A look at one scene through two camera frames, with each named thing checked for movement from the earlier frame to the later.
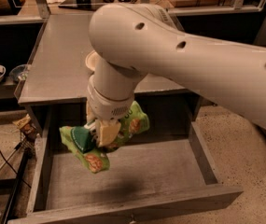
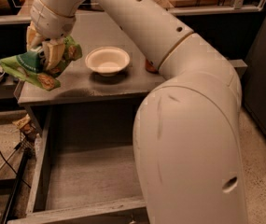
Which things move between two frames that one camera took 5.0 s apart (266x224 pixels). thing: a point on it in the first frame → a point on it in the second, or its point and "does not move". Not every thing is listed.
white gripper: (108, 105) → (52, 21)
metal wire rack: (28, 143) does not move
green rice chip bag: (80, 140) → (31, 64)
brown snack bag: (26, 125) does not move
